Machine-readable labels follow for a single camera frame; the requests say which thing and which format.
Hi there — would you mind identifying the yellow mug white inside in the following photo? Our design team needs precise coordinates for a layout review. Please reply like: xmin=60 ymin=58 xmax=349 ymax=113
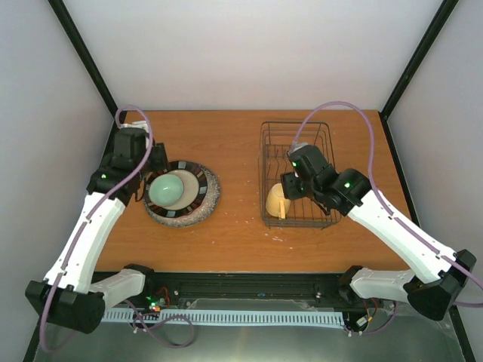
xmin=265 ymin=183 xmax=291 ymax=219

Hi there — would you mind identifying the light green ceramic bowl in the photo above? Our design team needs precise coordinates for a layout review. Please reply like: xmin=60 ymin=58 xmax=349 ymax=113
xmin=148 ymin=174 xmax=184 ymax=207

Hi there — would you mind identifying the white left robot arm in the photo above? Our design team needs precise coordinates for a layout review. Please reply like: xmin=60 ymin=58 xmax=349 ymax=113
xmin=25 ymin=121 xmax=167 ymax=333

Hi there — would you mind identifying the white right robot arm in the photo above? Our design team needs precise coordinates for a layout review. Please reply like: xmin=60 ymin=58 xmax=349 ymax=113
xmin=281 ymin=143 xmax=476 ymax=321

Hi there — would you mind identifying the brown rimmed beige plate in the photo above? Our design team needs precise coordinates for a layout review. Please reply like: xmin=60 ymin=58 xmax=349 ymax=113
xmin=143 ymin=161 xmax=208 ymax=219

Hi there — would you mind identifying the speckled grey large plate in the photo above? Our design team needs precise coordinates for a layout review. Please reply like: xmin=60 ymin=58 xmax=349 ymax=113
xmin=143 ymin=161 xmax=221 ymax=229

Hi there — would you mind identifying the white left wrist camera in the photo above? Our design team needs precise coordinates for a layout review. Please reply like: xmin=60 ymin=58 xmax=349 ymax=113
xmin=119 ymin=121 xmax=149 ymax=133

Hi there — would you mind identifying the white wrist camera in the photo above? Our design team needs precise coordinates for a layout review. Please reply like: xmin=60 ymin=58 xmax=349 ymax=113
xmin=119 ymin=121 xmax=149 ymax=133
xmin=289 ymin=143 xmax=308 ymax=154

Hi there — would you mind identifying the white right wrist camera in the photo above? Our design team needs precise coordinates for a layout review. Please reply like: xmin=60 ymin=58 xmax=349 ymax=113
xmin=289 ymin=143 xmax=308 ymax=154

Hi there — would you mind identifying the dark wire dish rack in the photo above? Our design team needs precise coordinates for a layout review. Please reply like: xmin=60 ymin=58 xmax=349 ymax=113
xmin=258 ymin=120 xmax=341 ymax=229

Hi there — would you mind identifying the black aluminium frame rail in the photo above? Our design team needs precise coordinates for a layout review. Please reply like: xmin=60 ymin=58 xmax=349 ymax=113
xmin=90 ymin=271 xmax=454 ymax=306

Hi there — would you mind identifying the light blue slotted cable duct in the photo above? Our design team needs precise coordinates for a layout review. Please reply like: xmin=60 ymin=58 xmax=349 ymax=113
xmin=101 ymin=308 xmax=346 ymax=327

